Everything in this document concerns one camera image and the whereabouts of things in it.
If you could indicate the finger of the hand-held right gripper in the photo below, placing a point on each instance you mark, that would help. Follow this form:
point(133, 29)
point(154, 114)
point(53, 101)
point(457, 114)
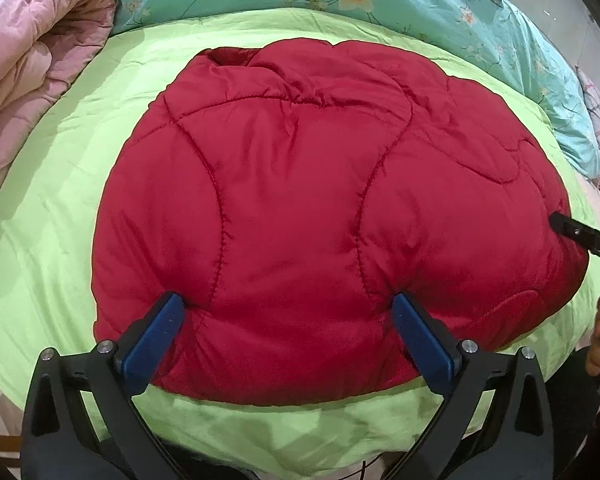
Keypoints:
point(587, 237)

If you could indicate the red padded jacket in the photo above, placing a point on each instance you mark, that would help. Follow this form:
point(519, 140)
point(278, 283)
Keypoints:
point(330, 210)

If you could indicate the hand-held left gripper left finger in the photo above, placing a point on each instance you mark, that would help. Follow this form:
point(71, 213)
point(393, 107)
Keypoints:
point(152, 340)

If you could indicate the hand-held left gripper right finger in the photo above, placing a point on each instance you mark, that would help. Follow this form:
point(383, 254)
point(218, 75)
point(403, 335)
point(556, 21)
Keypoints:
point(422, 340)

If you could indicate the pink quilted blanket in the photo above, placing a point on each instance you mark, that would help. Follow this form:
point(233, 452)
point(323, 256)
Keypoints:
point(30, 75)

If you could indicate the person's dark clothing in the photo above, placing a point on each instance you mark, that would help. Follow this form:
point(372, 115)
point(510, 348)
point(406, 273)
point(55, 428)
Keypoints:
point(572, 420)

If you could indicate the green bed sheet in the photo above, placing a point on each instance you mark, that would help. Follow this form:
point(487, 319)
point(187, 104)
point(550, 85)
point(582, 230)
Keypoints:
point(55, 210)

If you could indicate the teal floral quilt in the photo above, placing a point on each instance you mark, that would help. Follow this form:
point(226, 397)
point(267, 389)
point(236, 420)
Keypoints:
point(430, 5)

